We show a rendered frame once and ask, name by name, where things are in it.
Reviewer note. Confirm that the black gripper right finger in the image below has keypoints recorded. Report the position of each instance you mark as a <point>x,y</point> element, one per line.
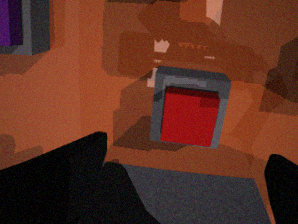
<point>282,186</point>

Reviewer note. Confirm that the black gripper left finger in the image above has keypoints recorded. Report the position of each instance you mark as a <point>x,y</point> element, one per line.
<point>52,188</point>

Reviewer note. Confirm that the red button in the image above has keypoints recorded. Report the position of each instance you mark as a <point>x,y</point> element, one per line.
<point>189,106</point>

